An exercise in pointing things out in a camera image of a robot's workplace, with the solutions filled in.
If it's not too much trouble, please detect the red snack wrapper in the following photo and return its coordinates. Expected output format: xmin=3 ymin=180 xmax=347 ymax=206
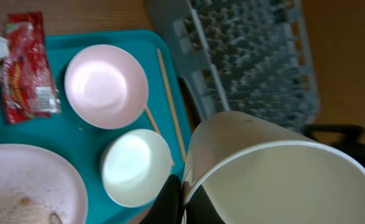
xmin=1 ymin=11 xmax=61 ymax=124

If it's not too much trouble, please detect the pink plate with peanuts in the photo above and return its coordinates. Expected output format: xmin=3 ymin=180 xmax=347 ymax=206
xmin=0 ymin=144 xmax=88 ymax=223

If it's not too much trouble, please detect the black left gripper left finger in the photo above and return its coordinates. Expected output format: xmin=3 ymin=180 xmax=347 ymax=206
xmin=140 ymin=174 xmax=182 ymax=224

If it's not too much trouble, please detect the wooden chopstick right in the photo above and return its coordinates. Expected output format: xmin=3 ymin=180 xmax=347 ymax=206
xmin=156 ymin=49 xmax=186 ymax=162

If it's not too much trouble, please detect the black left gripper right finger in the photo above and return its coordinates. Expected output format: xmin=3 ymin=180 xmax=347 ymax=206
xmin=186 ymin=186 xmax=225 ymax=224

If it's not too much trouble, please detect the grey dish rack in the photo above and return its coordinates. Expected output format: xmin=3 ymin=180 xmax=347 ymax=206
xmin=144 ymin=0 xmax=320 ymax=131

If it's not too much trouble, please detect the white cup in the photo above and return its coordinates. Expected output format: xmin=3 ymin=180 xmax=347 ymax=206
xmin=183 ymin=111 xmax=365 ymax=224

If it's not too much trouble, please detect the white bowl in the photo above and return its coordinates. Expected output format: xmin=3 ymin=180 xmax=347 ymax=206
xmin=100 ymin=129 xmax=173 ymax=208

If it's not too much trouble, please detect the pink bowl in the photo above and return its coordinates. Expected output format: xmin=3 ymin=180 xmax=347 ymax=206
xmin=64 ymin=44 xmax=149 ymax=129

